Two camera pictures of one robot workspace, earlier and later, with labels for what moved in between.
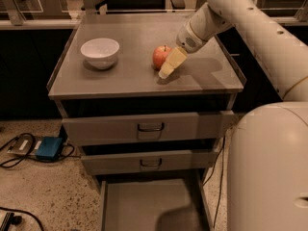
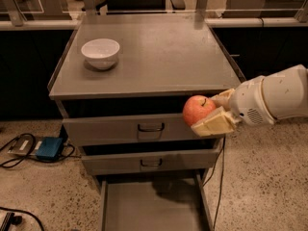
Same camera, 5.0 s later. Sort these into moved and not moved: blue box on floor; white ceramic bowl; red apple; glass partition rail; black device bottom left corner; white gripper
Moved: red apple; white gripper
Not moved: blue box on floor; black device bottom left corner; white ceramic bowl; glass partition rail
